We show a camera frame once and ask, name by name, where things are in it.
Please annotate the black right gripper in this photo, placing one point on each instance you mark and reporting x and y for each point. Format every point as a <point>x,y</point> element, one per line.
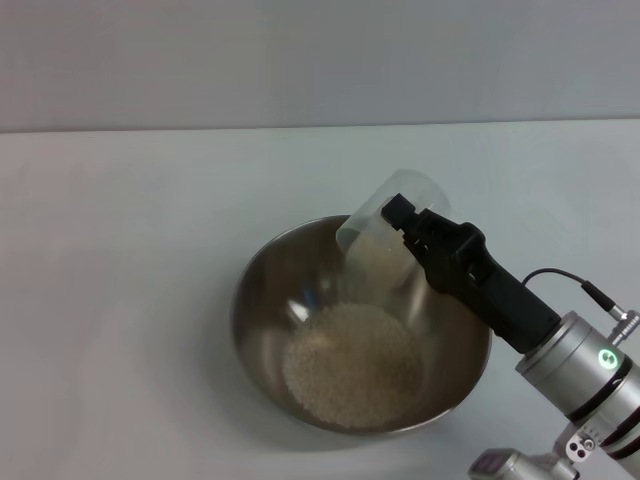
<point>505,300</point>

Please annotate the clear plastic cup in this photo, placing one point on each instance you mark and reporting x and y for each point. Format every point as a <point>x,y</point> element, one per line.
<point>370,220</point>

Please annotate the white rice grains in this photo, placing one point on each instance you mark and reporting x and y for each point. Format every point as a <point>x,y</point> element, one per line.
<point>350,365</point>

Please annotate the stainless steel bowl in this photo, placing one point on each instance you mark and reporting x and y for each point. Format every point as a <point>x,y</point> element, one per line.
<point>260,310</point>

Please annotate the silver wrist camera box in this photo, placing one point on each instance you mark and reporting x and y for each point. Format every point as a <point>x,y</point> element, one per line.
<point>505,465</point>

